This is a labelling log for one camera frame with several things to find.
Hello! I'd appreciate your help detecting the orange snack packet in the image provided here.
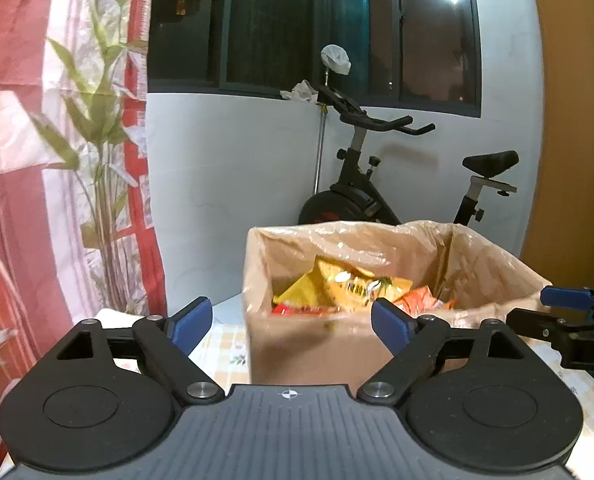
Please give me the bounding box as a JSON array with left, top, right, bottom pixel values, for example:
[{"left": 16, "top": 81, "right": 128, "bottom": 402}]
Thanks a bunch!
[{"left": 394, "top": 286, "right": 455, "bottom": 316}]

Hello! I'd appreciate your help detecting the checkered tablecloth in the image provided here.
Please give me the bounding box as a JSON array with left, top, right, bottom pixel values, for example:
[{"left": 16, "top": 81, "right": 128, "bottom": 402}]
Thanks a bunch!
[{"left": 0, "top": 294, "right": 594, "bottom": 480}]

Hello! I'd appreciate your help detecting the cardboard panda box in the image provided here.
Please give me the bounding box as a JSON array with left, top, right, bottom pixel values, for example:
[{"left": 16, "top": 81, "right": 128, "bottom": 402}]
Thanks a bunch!
[{"left": 244, "top": 303, "right": 484, "bottom": 394}]

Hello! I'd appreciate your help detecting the beige plastic bag liner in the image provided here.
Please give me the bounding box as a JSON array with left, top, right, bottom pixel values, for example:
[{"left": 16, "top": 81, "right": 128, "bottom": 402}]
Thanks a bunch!
[{"left": 242, "top": 220, "right": 548, "bottom": 327}]

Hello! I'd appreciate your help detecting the yellow chips bag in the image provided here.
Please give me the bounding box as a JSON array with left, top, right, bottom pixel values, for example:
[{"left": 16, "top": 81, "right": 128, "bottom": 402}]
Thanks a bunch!
[{"left": 272, "top": 256, "right": 413, "bottom": 316}]

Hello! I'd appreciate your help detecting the red floral curtain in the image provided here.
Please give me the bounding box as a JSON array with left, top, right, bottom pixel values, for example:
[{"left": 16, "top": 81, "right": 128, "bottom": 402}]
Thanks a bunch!
[{"left": 0, "top": 0, "right": 168, "bottom": 480}]

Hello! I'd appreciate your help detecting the black exercise bike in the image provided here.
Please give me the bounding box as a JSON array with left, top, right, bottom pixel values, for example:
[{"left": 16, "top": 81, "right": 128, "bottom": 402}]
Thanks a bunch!
[{"left": 298, "top": 84, "right": 520, "bottom": 226}]

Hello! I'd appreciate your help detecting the crumpled white cloth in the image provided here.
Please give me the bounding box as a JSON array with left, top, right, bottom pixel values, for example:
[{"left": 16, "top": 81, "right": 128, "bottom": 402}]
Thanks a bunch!
[{"left": 280, "top": 79, "right": 318, "bottom": 104}]

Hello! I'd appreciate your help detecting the dark glass window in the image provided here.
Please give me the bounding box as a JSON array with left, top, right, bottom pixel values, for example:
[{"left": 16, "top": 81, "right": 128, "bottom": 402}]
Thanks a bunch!
[{"left": 147, "top": 0, "right": 482, "bottom": 117}]

